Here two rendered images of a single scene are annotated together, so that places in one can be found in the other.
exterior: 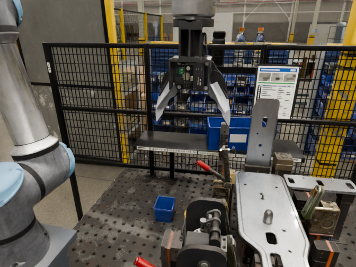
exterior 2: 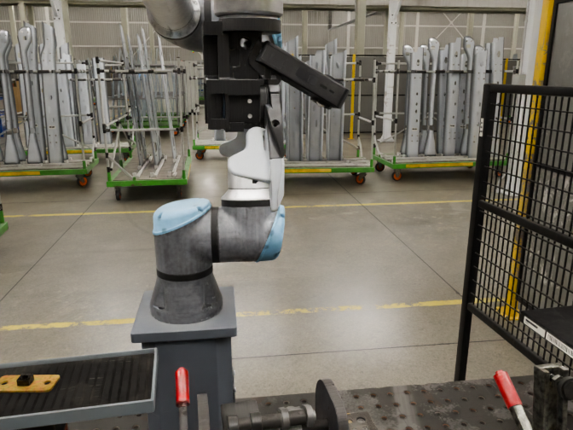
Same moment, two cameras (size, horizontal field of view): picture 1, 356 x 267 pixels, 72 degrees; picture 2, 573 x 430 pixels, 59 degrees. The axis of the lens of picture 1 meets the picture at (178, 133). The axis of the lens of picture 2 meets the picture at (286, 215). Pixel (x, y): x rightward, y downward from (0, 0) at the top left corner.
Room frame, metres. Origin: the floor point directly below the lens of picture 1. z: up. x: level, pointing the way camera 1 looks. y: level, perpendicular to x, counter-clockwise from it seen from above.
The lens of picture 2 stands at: (0.29, -0.60, 1.59)
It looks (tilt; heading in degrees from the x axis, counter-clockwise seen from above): 16 degrees down; 69
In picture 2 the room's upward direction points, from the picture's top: straight up
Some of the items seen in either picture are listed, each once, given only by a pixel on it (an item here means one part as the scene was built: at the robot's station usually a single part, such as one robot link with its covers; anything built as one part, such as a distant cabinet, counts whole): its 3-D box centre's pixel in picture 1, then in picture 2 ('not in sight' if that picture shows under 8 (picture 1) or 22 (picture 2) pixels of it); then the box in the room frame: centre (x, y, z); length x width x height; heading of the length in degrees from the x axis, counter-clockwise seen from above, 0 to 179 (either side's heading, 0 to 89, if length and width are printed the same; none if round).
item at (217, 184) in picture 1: (218, 217); not in sight; (0.83, -0.17, 0.88); 0.07 x 0.06 x 0.35; 80
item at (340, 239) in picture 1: (339, 214); not in sight; (0.89, -0.74, 0.84); 0.11 x 0.06 x 0.29; 80
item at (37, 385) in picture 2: not in sight; (25, 380); (0.18, 0.12, 1.17); 0.08 x 0.04 x 0.01; 160
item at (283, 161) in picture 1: (277, 186); not in sight; (1.05, -0.51, 0.88); 0.08 x 0.08 x 0.36; 80
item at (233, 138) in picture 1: (235, 133); not in sight; (1.25, -0.32, 1.10); 0.30 x 0.17 x 0.13; 88
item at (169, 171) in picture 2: not in sight; (151, 124); (1.15, 6.82, 0.88); 1.91 x 1.00 x 1.76; 77
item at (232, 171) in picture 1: (228, 205); not in sight; (0.90, -0.23, 0.88); 0.04 x 0.04 x 0.36; 80
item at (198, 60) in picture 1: (192, 55); (243, 78); (0.46, -0.03, 1.58); 0.09 x 0.08 x 0.12; 170
